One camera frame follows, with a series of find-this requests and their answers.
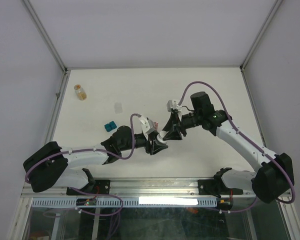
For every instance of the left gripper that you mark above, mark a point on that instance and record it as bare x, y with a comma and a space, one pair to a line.
153, 146

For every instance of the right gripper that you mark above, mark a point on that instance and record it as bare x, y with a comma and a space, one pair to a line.
173, 132

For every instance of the white pill bottle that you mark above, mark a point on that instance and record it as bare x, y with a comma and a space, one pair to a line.
160, 139

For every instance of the red pill box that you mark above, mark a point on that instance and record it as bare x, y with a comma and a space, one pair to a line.
155, 124

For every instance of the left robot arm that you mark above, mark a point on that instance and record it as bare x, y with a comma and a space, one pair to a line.
53, 166

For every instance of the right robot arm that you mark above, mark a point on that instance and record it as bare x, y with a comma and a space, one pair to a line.
272, 173

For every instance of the small glass vial orange pills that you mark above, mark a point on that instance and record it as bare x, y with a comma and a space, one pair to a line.
80, 92

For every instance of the teal pill box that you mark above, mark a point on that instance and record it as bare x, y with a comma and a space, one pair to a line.
110, 126

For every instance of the clear plastic pill box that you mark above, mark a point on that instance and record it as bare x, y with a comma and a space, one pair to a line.
118, 108

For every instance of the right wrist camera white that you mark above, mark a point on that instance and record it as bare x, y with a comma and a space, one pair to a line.
173, 105

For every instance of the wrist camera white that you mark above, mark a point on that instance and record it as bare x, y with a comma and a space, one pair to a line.
173, 105
147, 126

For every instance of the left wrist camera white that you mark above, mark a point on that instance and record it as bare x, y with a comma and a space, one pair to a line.
147, 126

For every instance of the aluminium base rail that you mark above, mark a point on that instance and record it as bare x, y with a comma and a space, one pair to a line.
136, 187

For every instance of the grey slotted cable duct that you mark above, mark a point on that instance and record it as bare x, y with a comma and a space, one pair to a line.
132, 202

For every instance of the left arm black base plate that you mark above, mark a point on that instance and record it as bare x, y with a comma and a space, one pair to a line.
99, 186

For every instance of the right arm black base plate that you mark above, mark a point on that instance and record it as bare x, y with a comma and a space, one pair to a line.
210, 187

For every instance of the aluminium frame post right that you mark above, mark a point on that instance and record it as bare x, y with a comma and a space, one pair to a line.
265, 25

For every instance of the aluminium frame post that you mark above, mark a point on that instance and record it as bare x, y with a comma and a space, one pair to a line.
44, 34
265, 25

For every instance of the aluminium frame post left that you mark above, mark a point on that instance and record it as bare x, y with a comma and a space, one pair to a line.
44, 34

